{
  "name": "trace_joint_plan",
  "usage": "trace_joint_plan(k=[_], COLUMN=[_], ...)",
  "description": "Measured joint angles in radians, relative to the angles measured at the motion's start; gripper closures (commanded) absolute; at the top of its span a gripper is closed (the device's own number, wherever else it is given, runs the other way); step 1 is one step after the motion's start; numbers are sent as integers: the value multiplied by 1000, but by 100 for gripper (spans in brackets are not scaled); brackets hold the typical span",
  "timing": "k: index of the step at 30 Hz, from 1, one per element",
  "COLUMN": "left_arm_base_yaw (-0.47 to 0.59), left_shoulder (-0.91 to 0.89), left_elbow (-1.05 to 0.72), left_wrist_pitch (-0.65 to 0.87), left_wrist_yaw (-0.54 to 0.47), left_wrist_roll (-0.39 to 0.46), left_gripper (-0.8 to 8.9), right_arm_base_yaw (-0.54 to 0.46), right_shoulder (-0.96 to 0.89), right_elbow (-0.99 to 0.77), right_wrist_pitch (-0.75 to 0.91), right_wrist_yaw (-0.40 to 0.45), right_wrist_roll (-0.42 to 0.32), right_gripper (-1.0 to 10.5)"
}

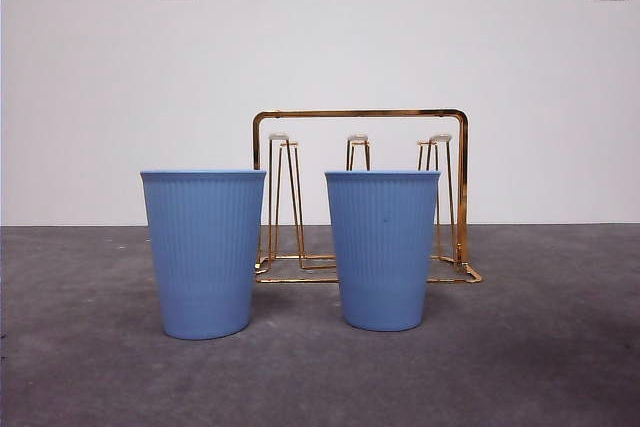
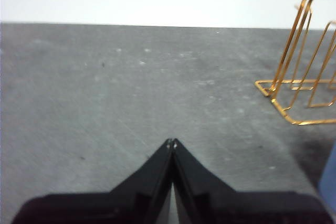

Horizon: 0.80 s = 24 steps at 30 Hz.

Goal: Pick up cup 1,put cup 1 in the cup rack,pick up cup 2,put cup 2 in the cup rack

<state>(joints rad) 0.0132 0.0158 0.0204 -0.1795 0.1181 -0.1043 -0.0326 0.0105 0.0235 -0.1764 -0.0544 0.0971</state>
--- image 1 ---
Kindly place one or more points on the blue ribbed plastic cup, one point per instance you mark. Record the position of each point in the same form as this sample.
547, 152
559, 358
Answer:
202, 257

